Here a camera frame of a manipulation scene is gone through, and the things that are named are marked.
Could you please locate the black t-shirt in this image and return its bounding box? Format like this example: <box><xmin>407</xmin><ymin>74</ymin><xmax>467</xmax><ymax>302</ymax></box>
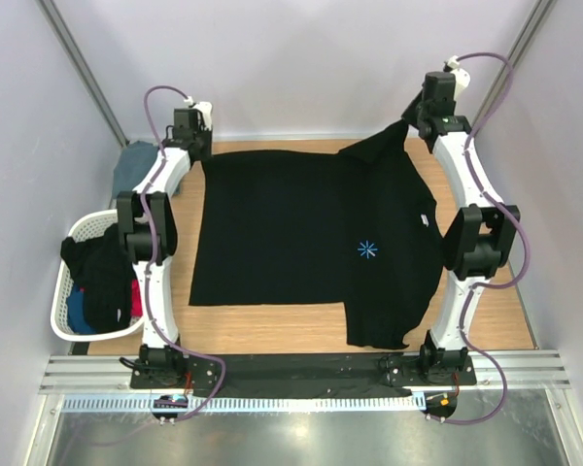
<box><xmin>189</xmin><ymin>121</ymin><xmax>443</xmax><ymax>350</ymax></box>

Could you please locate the blue garment in basket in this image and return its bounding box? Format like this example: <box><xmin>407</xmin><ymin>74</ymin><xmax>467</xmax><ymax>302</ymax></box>
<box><xmin>66</xmin><ymin>286</ymin><xmax>96</xmax><ymax>335</ymax></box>

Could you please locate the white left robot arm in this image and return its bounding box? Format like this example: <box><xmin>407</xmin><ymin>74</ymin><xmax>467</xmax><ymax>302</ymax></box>
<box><xmin>117</xmin><ymin>101</ymin><xmax>213</xmax><ymax>389</ymax></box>

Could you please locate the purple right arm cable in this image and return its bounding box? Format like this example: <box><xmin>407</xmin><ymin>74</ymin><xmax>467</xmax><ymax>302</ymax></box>
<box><xmin>436</xmin><ymin>50</ymin><xmax>533</xmax><ymax>426</ymax></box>

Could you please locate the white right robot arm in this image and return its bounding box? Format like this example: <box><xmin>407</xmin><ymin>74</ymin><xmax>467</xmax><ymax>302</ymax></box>
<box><xmin>402</xmin><ymin>68</ymin><xmax>520</xmax><ymax>384</ymax></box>

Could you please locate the white laundry basket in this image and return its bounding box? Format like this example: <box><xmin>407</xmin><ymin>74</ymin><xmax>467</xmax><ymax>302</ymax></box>
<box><xmin>51</xmin><ymin>208</ymin><xmax>147</xmax><ymax>342</ymax></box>

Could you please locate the pink garment in basket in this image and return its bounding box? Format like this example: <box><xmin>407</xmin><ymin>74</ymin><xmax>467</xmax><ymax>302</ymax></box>
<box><xmin>130</xmin><ymin>280</ymin><xmax>143</xmax><ymax>318</ymax></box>

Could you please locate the folded teal t-shirt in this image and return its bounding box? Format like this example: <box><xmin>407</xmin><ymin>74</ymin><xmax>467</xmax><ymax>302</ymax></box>
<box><xmin>111</xmin><ymin>139</ymin><xmax>186</xmax><ymax>200</ymax></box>

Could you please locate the slotted cable duct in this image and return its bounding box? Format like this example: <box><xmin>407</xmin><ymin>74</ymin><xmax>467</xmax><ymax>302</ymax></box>
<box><xmin>62</xmin><ymin>392</ymin><xmax>426</xmax><ymax>415</ymax></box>

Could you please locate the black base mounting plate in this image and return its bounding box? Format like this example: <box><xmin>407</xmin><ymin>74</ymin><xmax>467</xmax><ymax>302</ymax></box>
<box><xmin>120</xmin><ymin>352</ymin><xmax>477</xmax><ymax>399</ymax></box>

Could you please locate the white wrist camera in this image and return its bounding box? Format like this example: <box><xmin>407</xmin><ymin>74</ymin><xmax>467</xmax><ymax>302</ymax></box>
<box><xmin>443</xmin><ymin>55</ymin><xmax>471</xmax><ymax>100</ymax></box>
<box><xmin>184</xmin><ymin>96</ymin><xmax>213</xmax><ymax>130</ymax></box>

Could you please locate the black clothes pile in basket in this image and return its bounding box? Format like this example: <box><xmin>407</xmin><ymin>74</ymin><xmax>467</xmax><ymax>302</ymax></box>
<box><xmin>60</xmin><ymin>223</ymin><xmax>134</xmax><ymax>335</ymax></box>

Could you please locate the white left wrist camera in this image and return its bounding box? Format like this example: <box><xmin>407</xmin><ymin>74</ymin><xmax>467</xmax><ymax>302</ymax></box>
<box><xmin>184</xmin><ymin>96</ymin><xmax>213</xmax><ymax>130</ymax></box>

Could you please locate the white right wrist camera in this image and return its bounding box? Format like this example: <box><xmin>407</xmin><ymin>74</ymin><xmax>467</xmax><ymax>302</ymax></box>
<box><xmin>443</xmin><ymin>55</ymin><xmax>471</xmax><ymax>100</ymax></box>

